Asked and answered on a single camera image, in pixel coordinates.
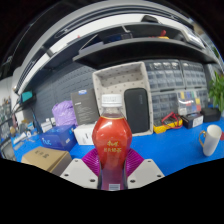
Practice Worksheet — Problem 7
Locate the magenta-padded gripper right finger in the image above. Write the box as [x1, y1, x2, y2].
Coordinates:
[125, 148, 166, 190]

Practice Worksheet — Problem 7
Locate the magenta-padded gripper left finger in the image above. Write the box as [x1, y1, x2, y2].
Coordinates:
[59, 148, 102, 191]

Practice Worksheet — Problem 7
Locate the red drink bottle white cap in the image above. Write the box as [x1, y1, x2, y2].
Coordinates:
[91, 93, 133, 192]

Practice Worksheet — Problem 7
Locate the small white carton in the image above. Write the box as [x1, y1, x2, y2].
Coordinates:
[73, 123, 98, 146]

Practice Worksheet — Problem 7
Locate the brown cardboard box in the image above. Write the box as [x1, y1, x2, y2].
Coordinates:
[21, 146, 73, 177]

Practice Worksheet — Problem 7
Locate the blue translucent box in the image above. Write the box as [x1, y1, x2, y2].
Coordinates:
[39, 124, 78, 152]

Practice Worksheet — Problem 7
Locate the purple plastic bag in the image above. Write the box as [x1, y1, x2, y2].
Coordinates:
[51, 100, 78, 128]

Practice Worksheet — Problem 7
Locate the black rectangular case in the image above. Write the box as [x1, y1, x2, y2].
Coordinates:
[123, 87, 150, 134]

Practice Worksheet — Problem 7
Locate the dark grey flat box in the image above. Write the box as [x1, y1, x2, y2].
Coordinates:
[70, 88, 100, 126]

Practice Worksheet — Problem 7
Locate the grey small-parts drawer cabinet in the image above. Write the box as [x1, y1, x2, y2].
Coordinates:
[196, 88, 210, 108]
[151, 91, 179, 123]
[181, 60, 210, 90]
[144, 59, 185, 91]

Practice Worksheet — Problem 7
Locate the black box with white label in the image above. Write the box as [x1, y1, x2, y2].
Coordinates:
[181, 112, 204, 130]

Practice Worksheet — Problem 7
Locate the white ceramic mug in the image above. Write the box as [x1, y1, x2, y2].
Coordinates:
[198, 124, 223, 157]

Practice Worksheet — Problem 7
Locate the clear box with coloured parts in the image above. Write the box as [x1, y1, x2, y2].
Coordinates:
[176, 90, 203, 117]

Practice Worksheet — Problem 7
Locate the plain black box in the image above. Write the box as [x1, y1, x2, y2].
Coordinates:
[200, 107, 222, 123]

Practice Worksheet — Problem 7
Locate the teal device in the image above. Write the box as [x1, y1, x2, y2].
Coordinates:
[20, 90, 34, 104]

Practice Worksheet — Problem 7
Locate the dark shelf unit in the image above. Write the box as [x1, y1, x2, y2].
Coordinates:
[0, 96, 14, 143]

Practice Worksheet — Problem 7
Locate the white perforated tray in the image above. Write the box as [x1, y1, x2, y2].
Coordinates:
[92, 61, 154, 137]

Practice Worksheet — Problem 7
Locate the green potted plant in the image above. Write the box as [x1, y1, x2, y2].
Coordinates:
[208, 71, 224, 114]

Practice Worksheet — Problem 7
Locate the black workbench shelf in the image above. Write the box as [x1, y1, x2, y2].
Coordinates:
[13, 6, 222, 98]

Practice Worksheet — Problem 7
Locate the yellow tester on shelf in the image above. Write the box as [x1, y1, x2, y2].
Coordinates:
[156, 30, 170, 41]

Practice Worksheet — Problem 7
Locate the white oscilloscope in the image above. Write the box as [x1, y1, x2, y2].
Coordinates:
[180, 29, 206, 50]

